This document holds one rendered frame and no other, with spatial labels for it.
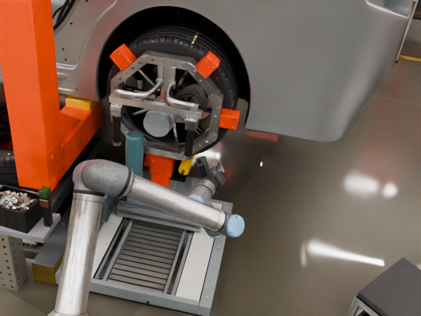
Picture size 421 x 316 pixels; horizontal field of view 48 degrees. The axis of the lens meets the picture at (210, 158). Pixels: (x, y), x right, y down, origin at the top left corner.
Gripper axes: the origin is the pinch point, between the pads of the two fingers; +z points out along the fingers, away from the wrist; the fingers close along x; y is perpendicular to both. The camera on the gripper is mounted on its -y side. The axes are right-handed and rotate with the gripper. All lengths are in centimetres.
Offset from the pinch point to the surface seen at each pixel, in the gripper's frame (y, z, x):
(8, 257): -19, -57, -90
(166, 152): -12.5, 6.9, -27.0
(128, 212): 10, 6, -74
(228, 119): -12.8, 11.0, 11.4
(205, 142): -7.7, 9.7, -6.1
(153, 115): -35.4, -8.2, -9.2
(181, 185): 17, 32, -51
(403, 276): 92, 0, 50
